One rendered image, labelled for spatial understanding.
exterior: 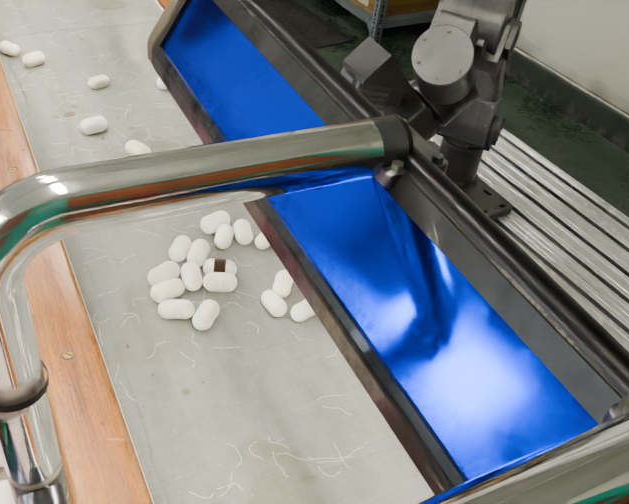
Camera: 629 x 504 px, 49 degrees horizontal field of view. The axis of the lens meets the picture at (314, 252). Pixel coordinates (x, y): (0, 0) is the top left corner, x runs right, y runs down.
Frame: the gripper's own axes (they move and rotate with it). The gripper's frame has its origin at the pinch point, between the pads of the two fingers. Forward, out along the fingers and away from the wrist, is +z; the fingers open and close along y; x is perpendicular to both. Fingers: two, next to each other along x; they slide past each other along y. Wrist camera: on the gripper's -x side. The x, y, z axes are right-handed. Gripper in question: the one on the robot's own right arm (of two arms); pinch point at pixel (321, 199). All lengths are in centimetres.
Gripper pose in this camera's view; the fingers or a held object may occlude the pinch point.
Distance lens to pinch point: 75.5
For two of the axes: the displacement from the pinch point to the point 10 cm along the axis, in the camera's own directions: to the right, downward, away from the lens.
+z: -7.5, 6.5, 1.1
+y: 4.4, 6.2, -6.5
